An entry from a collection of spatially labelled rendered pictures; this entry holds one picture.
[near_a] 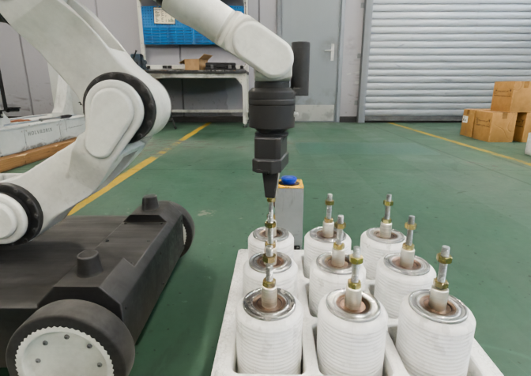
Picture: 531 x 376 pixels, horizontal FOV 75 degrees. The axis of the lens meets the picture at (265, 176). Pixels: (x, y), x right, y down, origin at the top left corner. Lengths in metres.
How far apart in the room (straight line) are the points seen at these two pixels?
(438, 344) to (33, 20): 0.85
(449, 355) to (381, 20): 5.43
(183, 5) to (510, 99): 3.85
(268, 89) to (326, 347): 0.42
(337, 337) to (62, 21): 0.72
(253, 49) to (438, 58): 5.52
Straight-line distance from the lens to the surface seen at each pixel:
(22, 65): 6.69
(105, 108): 0.73
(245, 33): 0.61
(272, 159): 0.63
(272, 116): 0.62
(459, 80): 6.20
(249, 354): 0.52
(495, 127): 4.19
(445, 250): 0.52
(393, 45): 5.80
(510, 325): 1.06
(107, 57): 0.77
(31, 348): 0.75
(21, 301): 0.81
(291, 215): 0.86
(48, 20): 0.81
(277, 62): 0.61
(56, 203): 0.88
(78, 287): 0.71
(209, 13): 0.64
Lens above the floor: 0.55
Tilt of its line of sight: 15 degrees down
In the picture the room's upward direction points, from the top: straight up
